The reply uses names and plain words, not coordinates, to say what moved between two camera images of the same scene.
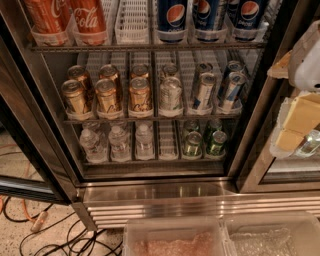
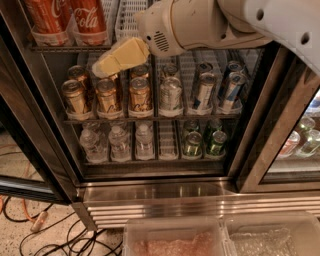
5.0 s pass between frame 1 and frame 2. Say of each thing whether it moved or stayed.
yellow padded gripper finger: moved
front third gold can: stayed
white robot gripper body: moved
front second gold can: stayed
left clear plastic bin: stayed
